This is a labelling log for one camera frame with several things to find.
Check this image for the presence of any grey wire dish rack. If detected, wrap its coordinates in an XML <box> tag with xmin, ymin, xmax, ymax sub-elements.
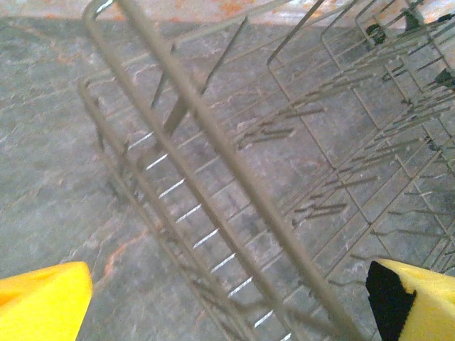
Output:
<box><xmin>76</xmin><ymin>0</ymin><xmax>455</xmax><ymax>341</ymax></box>

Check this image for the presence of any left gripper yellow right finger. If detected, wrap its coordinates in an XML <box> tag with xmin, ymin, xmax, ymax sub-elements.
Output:
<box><xmin>365</xmin><ymin>258</ymin><xmax>455</xmax><ymax>341</ymax></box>

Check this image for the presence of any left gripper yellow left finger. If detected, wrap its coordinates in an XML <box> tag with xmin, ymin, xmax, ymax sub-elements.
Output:
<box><xmin>0</xmin><ymin>261</ymin><xmax>94</xmax><ymax>341</ymax></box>

